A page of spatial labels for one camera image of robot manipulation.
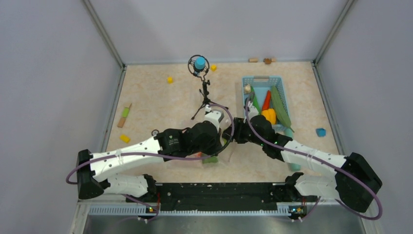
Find teal cylinder roller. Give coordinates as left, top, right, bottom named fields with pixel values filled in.
left=284, top=128, right=301, bottom=172

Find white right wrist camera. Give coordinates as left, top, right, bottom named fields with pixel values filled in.
left=246, top=101, right=260, bottom=120

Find wrinkled orange-red chili pepper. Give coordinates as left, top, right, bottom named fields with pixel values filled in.
left=262, top=90, right=271, bottom=111

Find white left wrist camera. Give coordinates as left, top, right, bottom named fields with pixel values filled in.
left=204, top=105, right=224, bottom=130

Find yellow block near left edge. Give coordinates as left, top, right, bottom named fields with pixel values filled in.
left=119, top=135, right=131, bottom=143

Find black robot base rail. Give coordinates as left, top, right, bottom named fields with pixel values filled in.
left=137, top=182, right=317, bottom=212

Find pale green bitter gourd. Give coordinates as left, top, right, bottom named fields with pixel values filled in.
left=270, top=85, right=292, bottom=130

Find green and wood block stick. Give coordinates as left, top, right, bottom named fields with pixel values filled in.
left=117, top=102, right=132, bottom=128

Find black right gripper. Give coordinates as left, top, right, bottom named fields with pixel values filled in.
left=221, top=117, right=265, bottom=147

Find blue microphone in shock mount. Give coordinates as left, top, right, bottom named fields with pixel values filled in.
left=187, top=55, right=210, bottom=78

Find clear pink zip top bag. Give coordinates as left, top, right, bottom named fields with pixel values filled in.
left=201, top=118, right=235, bottom=168

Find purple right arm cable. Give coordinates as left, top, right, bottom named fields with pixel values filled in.
left=244, top=97, right=383, bottom=221

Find green leafy vegetable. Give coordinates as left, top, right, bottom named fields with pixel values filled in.
left=250, top=86, right=261, bottom=115

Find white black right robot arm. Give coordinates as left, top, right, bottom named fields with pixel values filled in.
left=223, top=116, right=382, bottom=213

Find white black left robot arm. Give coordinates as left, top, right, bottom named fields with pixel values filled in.
left=75, top=120, right=222, bottom=202

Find light blue perforated plastic basket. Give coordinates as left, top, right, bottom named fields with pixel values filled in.
left=241, top=76, right=290, bottom=116

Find wooden cork pieces at wall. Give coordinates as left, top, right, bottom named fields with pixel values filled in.
left=248, top=58, right=277, bottom=64

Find yellow bell pepper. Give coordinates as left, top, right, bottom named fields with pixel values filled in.
left=261, top=108, right=277, bottom=125

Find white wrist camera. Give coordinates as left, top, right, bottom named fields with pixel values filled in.
left=246, top=101, right=260, bottom=120
left=204, top=105, right=224, bottom=130

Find black white poker chip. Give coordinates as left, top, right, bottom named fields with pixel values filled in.
left=151, top=129, right=159, bottom=136

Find blue cube block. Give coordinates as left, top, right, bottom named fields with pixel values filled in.
left=316, top=128, right=326, bottom=137

